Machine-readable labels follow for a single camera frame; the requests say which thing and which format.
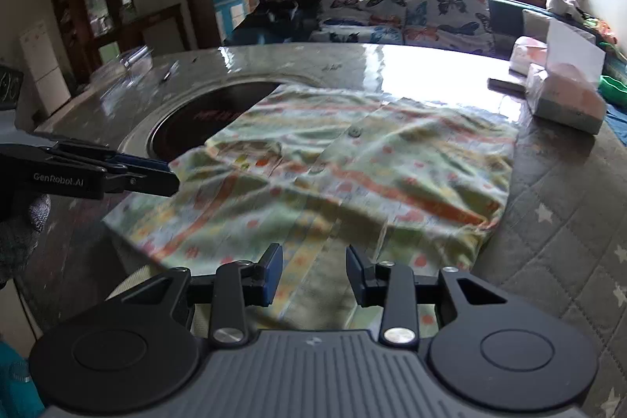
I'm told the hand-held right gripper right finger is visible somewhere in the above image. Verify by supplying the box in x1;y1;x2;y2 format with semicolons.
345;244;511;347

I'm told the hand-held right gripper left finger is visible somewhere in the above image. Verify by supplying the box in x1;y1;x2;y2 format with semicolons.
105;243;284;347

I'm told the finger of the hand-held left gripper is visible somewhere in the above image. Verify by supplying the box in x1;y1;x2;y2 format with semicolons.
103;168;180;199
46;141;170;176

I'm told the pastel printed children's jacket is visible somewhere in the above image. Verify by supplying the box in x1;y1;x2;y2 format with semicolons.
102;83;521;331

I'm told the person's left hand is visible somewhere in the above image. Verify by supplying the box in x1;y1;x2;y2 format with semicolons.
0;195;53;284

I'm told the black round induction cooktop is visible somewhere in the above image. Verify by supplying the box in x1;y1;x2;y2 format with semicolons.
146;80;286;165

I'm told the clear plastic clamshell container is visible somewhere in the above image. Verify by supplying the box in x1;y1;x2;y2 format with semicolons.
89;45;154;87

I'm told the dark patterned object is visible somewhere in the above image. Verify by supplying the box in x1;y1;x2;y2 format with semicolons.
0;65;25;111

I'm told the white refrigerator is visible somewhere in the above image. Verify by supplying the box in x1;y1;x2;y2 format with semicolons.
19;20;72;116

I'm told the wooden framed panel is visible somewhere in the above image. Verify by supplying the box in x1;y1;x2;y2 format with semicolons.
139;4;190;57

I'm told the blue and white cabinet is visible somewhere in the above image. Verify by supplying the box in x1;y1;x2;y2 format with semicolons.
211;0;261;43

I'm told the black bag on sofa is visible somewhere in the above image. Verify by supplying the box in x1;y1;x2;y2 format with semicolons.
223;0;325;47

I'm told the teal object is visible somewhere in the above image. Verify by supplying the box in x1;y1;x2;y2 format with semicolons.
0;334;46;418

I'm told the flat grey device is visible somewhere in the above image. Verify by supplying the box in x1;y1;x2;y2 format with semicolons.
487;77;528;96

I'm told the butterfly print pillow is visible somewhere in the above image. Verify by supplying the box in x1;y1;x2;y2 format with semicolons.
312;0;408;45
370;0;497;57

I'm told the open pink tissue pack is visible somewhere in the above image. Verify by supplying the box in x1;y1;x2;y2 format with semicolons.
524;18;608;135

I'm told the teal corner sofa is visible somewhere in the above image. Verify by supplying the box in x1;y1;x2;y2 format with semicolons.
223;0;627;73

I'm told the blue sofa sheet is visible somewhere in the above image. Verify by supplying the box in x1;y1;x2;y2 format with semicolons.
603;102;627;139

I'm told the plain grey pillow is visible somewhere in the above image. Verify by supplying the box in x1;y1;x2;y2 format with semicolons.
521;9;553;40

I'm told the green plastic bowl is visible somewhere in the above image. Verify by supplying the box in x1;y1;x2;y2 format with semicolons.
598;74;627;108

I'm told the white plush toy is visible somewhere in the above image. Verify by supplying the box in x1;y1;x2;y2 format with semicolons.
545;0;585;20

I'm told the pink and green plush toy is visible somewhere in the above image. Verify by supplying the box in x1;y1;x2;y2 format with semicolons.
582;13;621;47

